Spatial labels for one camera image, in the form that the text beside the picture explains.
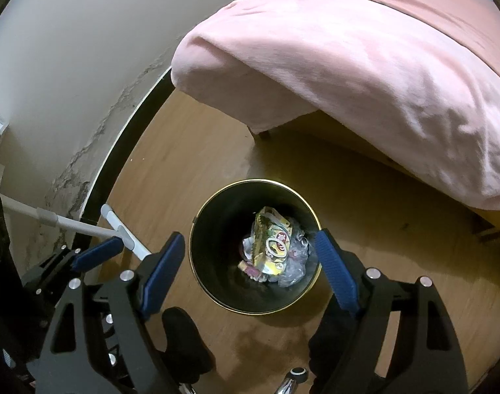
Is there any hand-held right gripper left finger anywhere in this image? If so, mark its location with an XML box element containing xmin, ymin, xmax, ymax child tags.
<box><xmin>36</xmin><ymin>232</ymin><xmax>186</xmax><ymax>394</ymax></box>

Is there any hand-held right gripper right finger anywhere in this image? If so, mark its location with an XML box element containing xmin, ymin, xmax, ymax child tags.
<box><xmin>314</xmin><ymin>230</ymin><xmax>470</xmax><ymax>394</ymax></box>

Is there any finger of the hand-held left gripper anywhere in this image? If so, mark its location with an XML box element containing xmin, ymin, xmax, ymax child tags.
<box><xmin>21</xmin><ymin>237</ymin><xmax>124</xmax><ymax>294</ymax></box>

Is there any clear plastic bag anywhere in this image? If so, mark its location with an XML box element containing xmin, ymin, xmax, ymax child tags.
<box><xmin>277</xmin><ymin>230</ymin><xmax>320</xmax><ymax>288</ymax></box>

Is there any yellow snack wrapper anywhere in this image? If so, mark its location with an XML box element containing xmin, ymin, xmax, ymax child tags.
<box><xmin>250</xmin><ymin>206</ymin><xmax>294</xmax><ymax>282</ymax></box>

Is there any black bin with gold rim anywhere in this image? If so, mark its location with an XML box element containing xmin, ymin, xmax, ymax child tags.
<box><xmin>188</xmin><ymin>179</ymin><xmax>322</xmax><ymax>315</ymax></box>

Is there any white tube on floor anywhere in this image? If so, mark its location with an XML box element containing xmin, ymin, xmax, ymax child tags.
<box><xmin>0</xmin><ymin>195</ymin><xmax>154</xmax><ymax>261</ymax></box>

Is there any person's left foot black sock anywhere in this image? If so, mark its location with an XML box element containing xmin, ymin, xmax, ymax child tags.
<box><xmin>162</xmin><ymin>307</ymin><xmax>216</xmax><ymax>386</ymax></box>

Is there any person's foot black sock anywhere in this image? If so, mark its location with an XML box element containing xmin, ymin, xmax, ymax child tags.
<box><xmin>162</xmin><ymin>307</ymin><xmax>216</xmax><ymax>386</ymax></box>
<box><xmin>307</xmin><ymin>308</ymin><xmax>359</xmax><ymax>394</ymax></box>

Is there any person's right foot black sock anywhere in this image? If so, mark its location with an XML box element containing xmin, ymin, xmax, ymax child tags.
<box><xmin>307</xmin><ymin>308</ymin><xmax>359</xmax><ymax>394</ymax></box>

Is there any crumpled white paper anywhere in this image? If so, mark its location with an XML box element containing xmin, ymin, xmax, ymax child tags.
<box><xmin>241</xmin><ymin>233</ymin><xmax>260</xmax><ymax>256</ymax></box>

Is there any chrome metal fitting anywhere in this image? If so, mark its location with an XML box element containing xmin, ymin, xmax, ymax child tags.
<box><xmin>275</xmin><ymin>367</ymin><xmax>309</xmax><ymax>394</ymax></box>

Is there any bed with pink blanket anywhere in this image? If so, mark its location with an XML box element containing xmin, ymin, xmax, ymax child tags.
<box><xmin>170</xmin><ymin>0</ymin><xmax>500</xmax><ymax>214</ymax></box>

